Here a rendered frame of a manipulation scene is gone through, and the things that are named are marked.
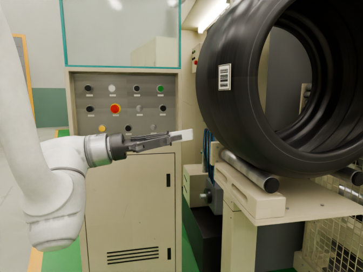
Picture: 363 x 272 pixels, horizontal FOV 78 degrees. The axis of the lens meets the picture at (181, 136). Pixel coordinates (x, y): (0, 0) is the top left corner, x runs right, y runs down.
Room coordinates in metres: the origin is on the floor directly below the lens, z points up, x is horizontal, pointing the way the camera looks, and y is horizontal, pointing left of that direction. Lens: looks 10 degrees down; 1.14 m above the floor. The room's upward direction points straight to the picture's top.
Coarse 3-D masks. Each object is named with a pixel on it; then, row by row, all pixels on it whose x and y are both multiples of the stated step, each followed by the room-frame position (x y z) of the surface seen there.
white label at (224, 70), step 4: (228, 64) 0.55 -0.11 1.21; (220, 68) 0.57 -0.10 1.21; (224, 68) 0.56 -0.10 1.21; (228, 68) 0.55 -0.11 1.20; (220, 72) 0.57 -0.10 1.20; (224, 72) 0.56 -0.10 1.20; (228, 72) 0.55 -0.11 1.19; (220, 76) 0.57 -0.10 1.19; (224, 76) 0.56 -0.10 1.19; (228, 76) 0.55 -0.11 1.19; (220, 80) 0.57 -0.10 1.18; (224, 80) 0.56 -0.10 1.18; (228, 80) 0.55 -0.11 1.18; (220, 84) 0.57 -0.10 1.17; (224, 84) 0.56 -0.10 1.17; (228, 84) 0.55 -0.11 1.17; (220, 88) 0.57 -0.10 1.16; (224, 88) 0.56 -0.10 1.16; (228, 88) 0.54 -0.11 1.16
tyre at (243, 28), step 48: (240, 0) 0.60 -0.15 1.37; (288, 0) 0.56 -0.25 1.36; (336, 0) 0.77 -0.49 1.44; (240, 48) 0.55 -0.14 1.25; (336, 48) 0.88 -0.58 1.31; (240, 96) 0.55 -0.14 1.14; (336, 96) 0.89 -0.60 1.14; (240, 144) 0.59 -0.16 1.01; (288, 144) 0.87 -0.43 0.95; (336, 144) 0.76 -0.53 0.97
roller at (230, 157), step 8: (224, 152) 0.88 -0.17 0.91; (232, 160) 0.79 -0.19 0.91; (240, 160) 0.74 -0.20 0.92; (240, 168) 0.71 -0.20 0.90; (248, 168) 0.67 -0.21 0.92; (256, 168) 0.65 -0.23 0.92; (248, 176) 0.66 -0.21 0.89; (256, 176) 0.62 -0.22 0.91; (264, 176) 0.59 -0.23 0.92; (272, 176) 0.58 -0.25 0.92; (264, 184) 0.57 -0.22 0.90; (272, 184) 0.57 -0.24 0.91; (272, 192) 0.57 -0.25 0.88
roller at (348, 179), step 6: (342, 168) 0.66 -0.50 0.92; (348, 168) 0.65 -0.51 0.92; (330, 174) 0.70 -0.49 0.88; (336, 174) 0.68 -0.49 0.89; (342, 174) 0.65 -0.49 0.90; (348, 174) 0.64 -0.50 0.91; (354, 174) 0.62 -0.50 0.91; (360, 174) 0.62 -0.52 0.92; (348, 180) 0.63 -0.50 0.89; (354, 180) 0.62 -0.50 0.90; (360, 180) 0.62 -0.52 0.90
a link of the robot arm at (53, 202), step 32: (0, 32) 0.37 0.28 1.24; (0, 64) 0.36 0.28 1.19; (0, 96) 0.36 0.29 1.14; (0, 128) 0.36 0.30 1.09; (32, 128) 0.39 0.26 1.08; (32, 160) 0.38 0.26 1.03; (32, 192) 0.39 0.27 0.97; (64, 192) 0.43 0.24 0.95; (32, 224) 0.40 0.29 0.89; (64, 224) 0.41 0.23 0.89
